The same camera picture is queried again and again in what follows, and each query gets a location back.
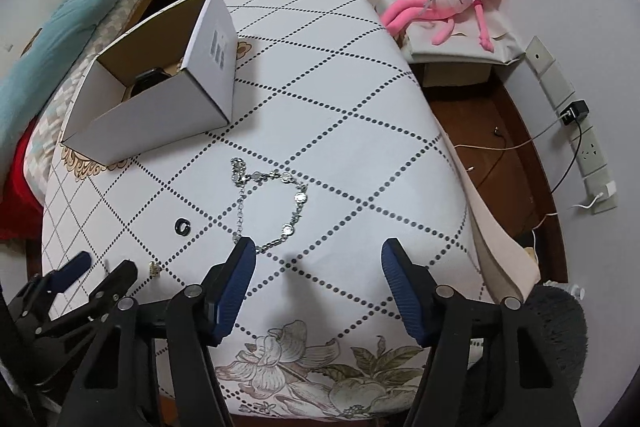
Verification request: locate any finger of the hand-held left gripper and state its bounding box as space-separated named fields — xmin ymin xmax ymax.
xmin=14 ymin=251 xmax=93 ymax=309
xmin=37 ymin=259 xmax=139 ymax=339

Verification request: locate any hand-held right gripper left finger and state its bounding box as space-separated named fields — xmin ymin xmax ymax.
xmin=58 ymin=237 xmax=258 ymax=427

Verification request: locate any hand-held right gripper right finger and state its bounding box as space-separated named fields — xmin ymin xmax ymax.
xmin=380 ymin=239 xmax=582 ymax=427

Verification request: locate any silver chain bracelet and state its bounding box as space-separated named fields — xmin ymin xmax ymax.
xmin=229 ymin=157 xmax=310 ymax=256

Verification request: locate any white cardboard box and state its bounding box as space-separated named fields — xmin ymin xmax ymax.
xmin=60 ymin=0 xmax=239 ymax=167

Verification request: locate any red cloth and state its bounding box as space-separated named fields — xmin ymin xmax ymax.
xmin=0 ymin=117 xmax=49 ymax=241

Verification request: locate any black watch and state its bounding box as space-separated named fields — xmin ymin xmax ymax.
xmin=130 ymin=66 xmax=172 ymax=98

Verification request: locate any white dotted floral tablecloth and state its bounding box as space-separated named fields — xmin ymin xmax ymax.
xmin=41 ymin=0 xmax=542 ymax=423

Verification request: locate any teal blanket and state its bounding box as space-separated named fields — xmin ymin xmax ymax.
xmin=0 ymin=0 xmax=214 ymax=136

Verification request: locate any black charger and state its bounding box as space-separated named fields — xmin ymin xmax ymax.
xmin=559 ymin=100 xmax=590 ymax=126

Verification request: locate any beige cable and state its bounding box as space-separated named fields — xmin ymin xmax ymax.
xmin=452 ymin=114 xmax=566 ymax=153

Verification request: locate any black cable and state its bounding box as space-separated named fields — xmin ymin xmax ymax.
xmin=549 ymin=117 xmax=586 ymax=196

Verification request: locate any white plug with cable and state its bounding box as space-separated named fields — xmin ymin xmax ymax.
xmin=569 ymin=181 xmax=619 ymax=210

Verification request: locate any white wall socket strip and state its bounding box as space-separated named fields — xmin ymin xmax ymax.
xmin=524 ymin=35 xmax=621 ymax=216

